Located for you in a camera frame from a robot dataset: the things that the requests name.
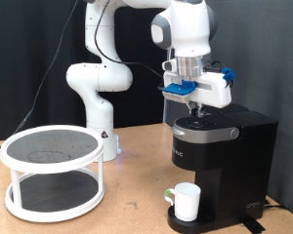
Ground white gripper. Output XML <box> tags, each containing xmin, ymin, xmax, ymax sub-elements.
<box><xmin>162</xmin><ymin>70</ymin><xmax>233</xmax><ymax>119</ymax></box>

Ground black Keurig coffee machine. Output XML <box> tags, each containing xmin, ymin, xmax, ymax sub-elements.
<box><xmin>167</xmin><ymin>103</ymin><xmax>279</xmax><ymax>234</ymax></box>

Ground white mug green handle mark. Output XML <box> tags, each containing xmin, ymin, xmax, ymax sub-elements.
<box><xmin>163</xmin><ymin>181</ymin><xmax>202</xmax><ymax>223</ymax></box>

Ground grey metal vertical pole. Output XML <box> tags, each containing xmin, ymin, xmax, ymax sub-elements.
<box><xmin>162</xmin><ymin>97</ymin><xmax>172</xmax><ymax>125</ymax></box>

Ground black tape strip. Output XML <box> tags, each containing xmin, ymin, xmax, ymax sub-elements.
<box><xmin>238</xmin><ymin>216</ymin><xmax>267</xmax><ymax>234</ymax></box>

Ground white two-tier turntable stand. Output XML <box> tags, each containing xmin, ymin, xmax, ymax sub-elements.
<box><xmin>0</xmin><ymin>124</ymin><xmax>105</xmax><ymax>224</ymax></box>

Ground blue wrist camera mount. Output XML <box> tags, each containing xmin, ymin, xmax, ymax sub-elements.
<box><xmin>161</xmin><ymin>79</ymin><xmax>198</xmax><ymax>105</ymax></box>

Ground blue cable clip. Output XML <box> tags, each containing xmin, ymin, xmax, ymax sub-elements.
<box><xmin>220</xmin><ymin>66</ymin><xmax>236</xmax><ymax>85</ymax></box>

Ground black machine power cable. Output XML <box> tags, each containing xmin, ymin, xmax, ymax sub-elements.
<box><xmin>263</xmin><ymin>198</ymin><xmax>291</xmax><ymax>211</ymax></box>

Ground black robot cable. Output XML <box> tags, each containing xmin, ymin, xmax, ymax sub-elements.
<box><xmin>0</xmin><ymin>0</ymin><xmax>165</xmax><ymax>160</ymax></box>

